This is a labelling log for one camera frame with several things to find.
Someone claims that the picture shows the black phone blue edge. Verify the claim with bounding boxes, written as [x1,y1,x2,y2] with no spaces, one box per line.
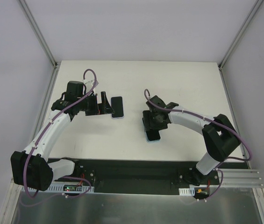
[111,96,125,118]

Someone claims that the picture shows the lavender phone case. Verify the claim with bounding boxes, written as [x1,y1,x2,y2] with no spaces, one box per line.
[110,96,125,120]

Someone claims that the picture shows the black phone teal edge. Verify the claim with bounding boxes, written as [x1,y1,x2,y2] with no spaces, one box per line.
[145,130,161,140]

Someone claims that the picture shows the light blue phone case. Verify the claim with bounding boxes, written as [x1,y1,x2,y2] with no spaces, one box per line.
[146,139,160,143]

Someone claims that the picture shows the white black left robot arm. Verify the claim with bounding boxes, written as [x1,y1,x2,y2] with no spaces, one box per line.
[10,79,113,191]

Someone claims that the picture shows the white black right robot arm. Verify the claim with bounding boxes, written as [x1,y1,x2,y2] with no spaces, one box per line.
[142,89,241,184]

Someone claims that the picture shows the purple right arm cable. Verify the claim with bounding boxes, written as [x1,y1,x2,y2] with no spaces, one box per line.
[143,88,253,203]

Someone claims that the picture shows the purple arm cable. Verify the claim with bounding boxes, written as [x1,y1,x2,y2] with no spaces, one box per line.
[23,68,100,199]
[143,88,253,203]

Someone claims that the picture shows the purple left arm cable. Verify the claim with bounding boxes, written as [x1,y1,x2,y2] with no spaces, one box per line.
[23,68,100,199]

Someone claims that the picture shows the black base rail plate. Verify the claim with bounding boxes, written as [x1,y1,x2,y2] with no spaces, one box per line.
[45,156,251,194]

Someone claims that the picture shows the right slotted cable duct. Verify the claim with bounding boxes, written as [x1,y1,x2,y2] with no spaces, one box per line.
[178,187,195,196]

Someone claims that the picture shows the slotted cable duct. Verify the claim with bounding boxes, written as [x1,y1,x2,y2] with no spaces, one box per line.
[178,187,195,196]
[45,183,94,194]

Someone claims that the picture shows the left slotted cable duct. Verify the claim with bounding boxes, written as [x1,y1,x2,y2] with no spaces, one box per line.
[45,183,94,194]

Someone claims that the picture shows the aluminium frame rail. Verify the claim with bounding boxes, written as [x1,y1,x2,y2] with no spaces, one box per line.
[217,169,264,188]

